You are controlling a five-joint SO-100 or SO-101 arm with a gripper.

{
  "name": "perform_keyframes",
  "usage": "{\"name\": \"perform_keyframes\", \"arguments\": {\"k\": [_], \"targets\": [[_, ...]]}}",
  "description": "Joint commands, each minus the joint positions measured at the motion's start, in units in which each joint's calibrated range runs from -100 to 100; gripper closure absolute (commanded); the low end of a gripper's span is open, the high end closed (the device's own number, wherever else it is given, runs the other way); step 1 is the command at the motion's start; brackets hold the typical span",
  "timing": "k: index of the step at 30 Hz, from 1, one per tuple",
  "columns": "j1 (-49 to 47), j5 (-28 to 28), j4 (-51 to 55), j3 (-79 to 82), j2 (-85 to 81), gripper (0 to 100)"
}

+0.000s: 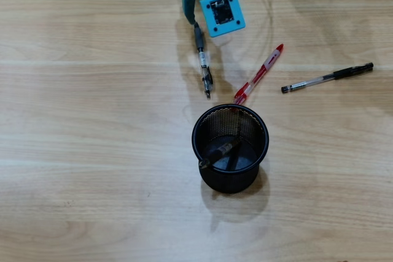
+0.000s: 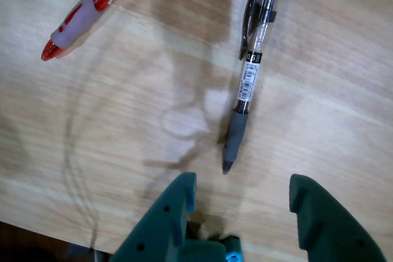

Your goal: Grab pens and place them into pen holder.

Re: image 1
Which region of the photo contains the grey grip gel pen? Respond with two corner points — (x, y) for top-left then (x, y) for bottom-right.
(193, 21), (214, 100)

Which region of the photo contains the red gel pen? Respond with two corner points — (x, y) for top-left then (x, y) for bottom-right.
(233, 43), (284, 106)

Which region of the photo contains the black grip gel pen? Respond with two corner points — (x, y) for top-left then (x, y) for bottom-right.
(198, 138), (242, 171)

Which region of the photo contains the clear pen with black cap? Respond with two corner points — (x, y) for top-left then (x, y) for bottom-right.
(281, 62), (375, 94)

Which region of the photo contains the black mesh pen holder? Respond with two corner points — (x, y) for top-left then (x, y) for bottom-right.
(191, 103), (270, 195)

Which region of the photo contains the teal wrist camera module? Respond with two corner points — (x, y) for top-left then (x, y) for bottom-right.
(199, 0), (246, 38)

